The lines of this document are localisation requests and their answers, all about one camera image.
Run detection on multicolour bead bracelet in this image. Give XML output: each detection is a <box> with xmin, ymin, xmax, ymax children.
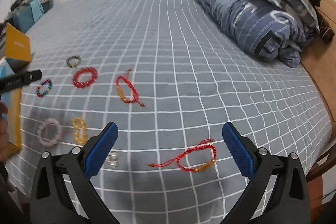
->
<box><xmin>35</xmin><ymin>78</ymin><xmax>53</xmax><ymax>98</ymax></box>

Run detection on pink bead bracelet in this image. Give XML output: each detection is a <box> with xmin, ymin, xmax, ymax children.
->
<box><xmin>37</xmin><ymin>118</ymin><xmax>64</xmax><ymax>148</ymax></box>

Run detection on white pearl earrings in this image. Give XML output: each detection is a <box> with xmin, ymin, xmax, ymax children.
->
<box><xmin>105</xmin><ymin>151</ymin><xmax>118</xmax><ymax>169</ymax></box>

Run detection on yellow amber bead bracelet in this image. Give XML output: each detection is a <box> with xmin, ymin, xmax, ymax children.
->
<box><xmin>71</xmin><ymin>117</ymin><xmax>88</xmax><ymax>146</ymax></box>

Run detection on red cord bracelet gold tube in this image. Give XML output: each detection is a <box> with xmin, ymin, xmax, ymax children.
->
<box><xmin>148</xmin><ymin>138</ymin><xmax>217</xmax><ymax>173</ymax></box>

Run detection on red cord bracelet gold bar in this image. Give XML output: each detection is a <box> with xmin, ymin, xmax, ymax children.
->
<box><xmin>114</xmin><ymin>68</ymin><xmax>145</xmax><ymax>107</ymax></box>

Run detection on person's left hand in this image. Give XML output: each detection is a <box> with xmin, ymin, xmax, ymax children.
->
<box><xmin>0</xmin><ymin>101</ymin><xmax>9</xmax><ymax>161</ymax></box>

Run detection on white cardboard box blue yellow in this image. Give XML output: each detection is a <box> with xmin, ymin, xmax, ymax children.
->
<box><xmin>1</xmin><ymin>23</ymin><xmax>32</xmax><ymax>157</ymax></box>

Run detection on teal suitcase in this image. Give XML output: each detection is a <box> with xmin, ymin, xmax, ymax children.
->
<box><xmin>13</xmin><ymin>0</ymin><xmax>54</xmax><ymax>34</ymax></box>

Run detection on light blue towel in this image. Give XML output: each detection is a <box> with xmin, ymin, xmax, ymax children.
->
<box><xmin>29</xmin><ymin>0</ymin><xmax>45</xmax><ymax>23</ymax></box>

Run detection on dark clutter pile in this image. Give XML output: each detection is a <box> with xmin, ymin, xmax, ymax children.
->
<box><xmin>10</xmin><ymin>0</ymin><xmax>33</xmax><ymax>12</ymax></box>

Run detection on grey checked bed sheet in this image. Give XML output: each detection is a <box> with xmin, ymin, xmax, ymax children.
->
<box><xmin>6</xmin><ymin>0</ymin><xmax>332</xmax><ymax>223</ymax></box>

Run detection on folded blue patterned duvet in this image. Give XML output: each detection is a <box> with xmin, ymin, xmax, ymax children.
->
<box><xmin>195</xmin><ymin>0</ymin><xmax>307</xmax><ymax>68</ymax></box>

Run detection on brown wooden bead bracelet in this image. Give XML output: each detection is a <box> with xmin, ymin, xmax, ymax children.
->
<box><xmin>65</xmin><ymin>55</ymin><xmax>83</xmax><ymax>68</ymax></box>

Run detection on red bead bracelet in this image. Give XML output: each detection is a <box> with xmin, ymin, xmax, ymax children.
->
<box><xmin>72</xmin><ymin>66</ymin><xmax>99</xmax><ymax>89</ymax></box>

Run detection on wooden bed frame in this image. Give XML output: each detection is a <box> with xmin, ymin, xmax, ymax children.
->
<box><xmin>299</xmin><ymin>0</ymin><xmax>336</xmax><ymax>223</ymax></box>

